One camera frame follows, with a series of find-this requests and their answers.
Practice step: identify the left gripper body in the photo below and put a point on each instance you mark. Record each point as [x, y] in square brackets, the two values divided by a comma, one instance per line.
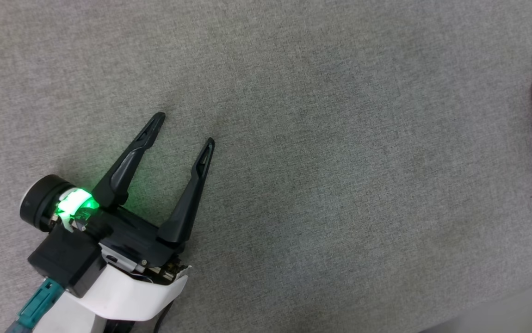
[127, 286]

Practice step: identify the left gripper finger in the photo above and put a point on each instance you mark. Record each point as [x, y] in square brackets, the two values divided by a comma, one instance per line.
[125, 173]
[185, 208]

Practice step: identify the grey fabric sofa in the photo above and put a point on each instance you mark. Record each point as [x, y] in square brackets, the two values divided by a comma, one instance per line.
[340, 162]

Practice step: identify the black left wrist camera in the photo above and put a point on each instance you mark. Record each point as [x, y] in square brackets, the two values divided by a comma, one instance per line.
[64, 261]

